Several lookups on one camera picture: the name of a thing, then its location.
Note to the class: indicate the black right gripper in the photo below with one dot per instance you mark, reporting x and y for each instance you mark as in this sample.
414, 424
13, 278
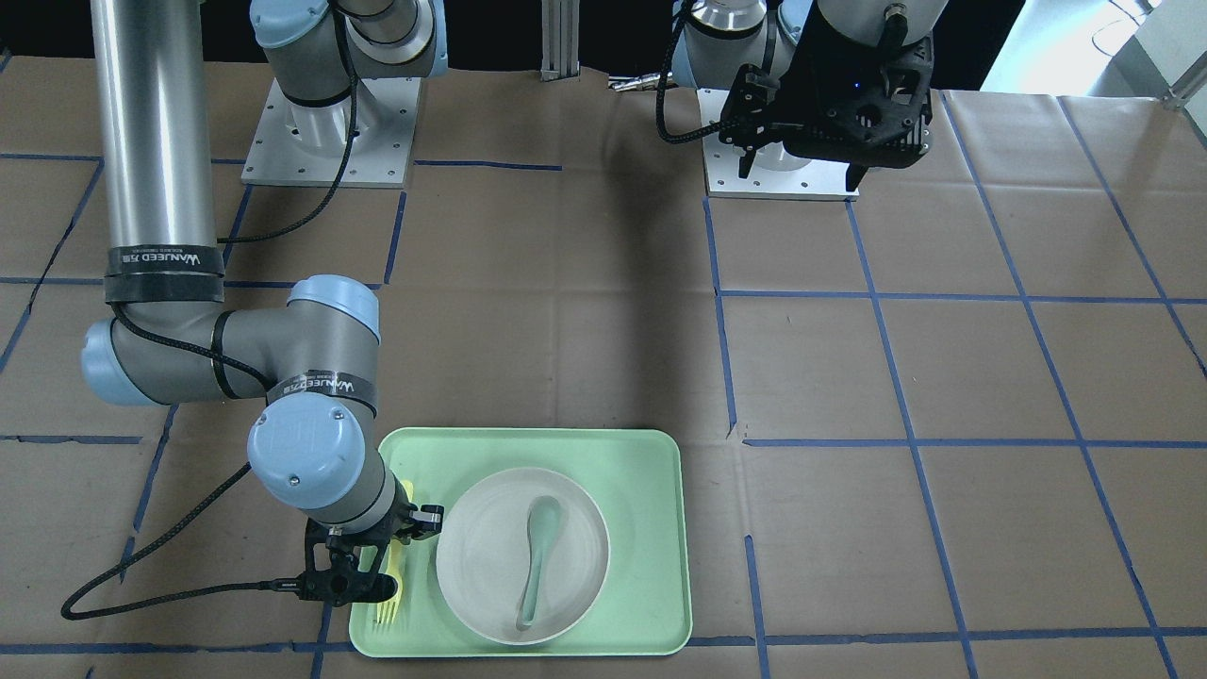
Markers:
426, 520

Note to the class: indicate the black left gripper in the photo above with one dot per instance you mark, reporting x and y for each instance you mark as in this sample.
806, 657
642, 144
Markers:
807, 87

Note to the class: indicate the white round plate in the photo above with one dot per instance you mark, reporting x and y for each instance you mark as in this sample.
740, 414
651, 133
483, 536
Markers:
482, 558

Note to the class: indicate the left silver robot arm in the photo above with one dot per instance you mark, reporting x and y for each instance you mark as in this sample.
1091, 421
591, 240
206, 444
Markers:
711, 40

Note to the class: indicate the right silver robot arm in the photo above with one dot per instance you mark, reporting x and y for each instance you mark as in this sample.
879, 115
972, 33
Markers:
172, 338

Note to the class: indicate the green plastic spoon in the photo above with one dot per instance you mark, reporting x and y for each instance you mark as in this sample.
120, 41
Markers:
542, 530

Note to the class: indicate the brown paper table cover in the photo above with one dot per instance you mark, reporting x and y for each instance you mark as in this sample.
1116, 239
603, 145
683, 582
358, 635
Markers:
954, 429

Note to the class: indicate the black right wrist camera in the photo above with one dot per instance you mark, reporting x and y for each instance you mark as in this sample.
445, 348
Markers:
339, 587

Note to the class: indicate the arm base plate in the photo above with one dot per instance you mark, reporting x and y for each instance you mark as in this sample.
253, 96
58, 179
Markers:
775, 174
300, 147

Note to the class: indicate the aluminium frame post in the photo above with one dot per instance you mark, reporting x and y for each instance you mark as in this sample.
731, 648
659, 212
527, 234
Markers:
559, 40

